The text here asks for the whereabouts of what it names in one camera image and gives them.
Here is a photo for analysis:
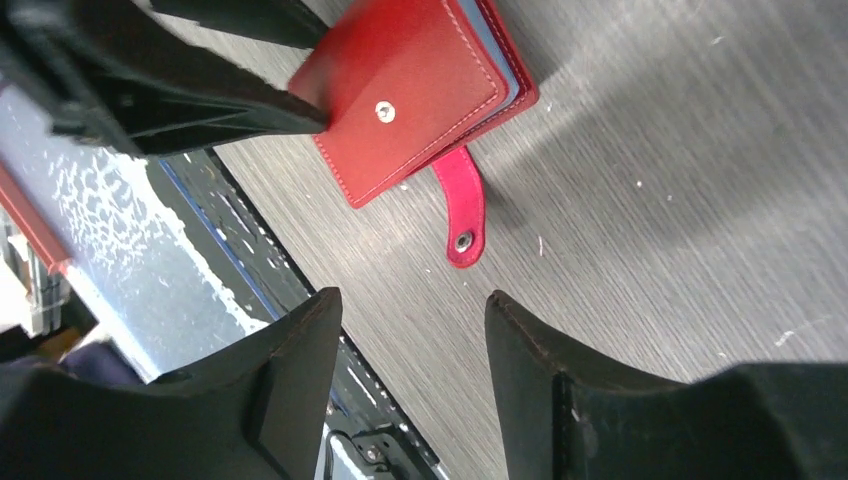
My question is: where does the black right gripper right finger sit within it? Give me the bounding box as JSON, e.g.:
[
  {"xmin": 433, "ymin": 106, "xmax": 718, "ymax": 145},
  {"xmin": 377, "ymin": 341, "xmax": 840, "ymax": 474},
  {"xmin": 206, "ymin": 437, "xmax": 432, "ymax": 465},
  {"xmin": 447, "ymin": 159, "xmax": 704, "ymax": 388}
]
[{"xmin": 485, "ymin": 290, "xmax": 847, "ymax": 479}]

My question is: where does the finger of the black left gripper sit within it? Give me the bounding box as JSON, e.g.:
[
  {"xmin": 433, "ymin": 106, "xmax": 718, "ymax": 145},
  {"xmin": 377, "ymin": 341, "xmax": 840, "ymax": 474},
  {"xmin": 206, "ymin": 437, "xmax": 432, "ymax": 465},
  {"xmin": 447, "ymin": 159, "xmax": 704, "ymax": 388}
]
[
  {"xmin": 1, "ymin": 0, "xmax": 328, "ymax": 157},
  {"xmin": 150, "ymin": 0, "xmax": 329, "ymax": 49}
]

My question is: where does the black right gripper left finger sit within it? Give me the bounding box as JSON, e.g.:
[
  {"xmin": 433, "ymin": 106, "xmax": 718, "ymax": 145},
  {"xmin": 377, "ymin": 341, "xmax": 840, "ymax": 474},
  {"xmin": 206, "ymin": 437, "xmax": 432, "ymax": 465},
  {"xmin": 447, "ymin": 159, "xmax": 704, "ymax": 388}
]
[{"xmin": 1, "ymin": 287, "xmax": 342, "ymax": 479}]

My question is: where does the red leather card holder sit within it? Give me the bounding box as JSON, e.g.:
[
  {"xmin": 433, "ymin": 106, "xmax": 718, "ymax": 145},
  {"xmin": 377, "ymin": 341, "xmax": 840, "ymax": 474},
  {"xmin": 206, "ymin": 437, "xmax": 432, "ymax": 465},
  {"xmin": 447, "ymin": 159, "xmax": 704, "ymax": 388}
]
[{"xmin": 288, "ymin": 0, "xmax": 539, "ymax": 268}]

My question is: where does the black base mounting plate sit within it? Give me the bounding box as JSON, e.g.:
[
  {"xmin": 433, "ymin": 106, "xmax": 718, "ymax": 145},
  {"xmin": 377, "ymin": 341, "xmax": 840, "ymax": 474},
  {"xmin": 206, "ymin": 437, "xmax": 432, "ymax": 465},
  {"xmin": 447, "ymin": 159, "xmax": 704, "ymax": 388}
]
[{"xmin": 153, "ymin": 149, "xmax": 448, "ymax": 479}]

